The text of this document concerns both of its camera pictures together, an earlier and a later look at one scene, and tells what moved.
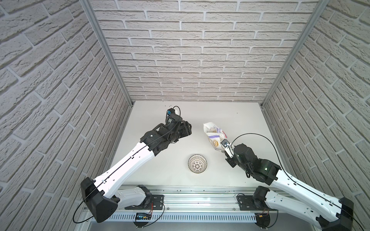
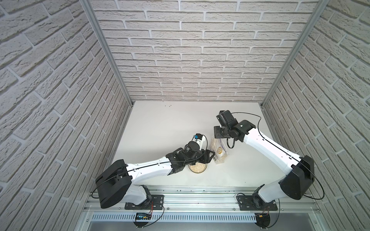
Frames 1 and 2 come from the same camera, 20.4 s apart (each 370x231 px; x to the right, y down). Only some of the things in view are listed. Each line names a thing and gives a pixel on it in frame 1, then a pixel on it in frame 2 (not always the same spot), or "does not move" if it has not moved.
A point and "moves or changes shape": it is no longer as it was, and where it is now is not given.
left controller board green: [142, 216] does not move
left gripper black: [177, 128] -> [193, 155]
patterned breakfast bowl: [197, 163] does not move
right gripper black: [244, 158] -> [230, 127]
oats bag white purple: [215, 135] moves or changes shape
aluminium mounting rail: [184, 199] does not move
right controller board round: [263, 220] does not move
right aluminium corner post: [321, 5] does not move
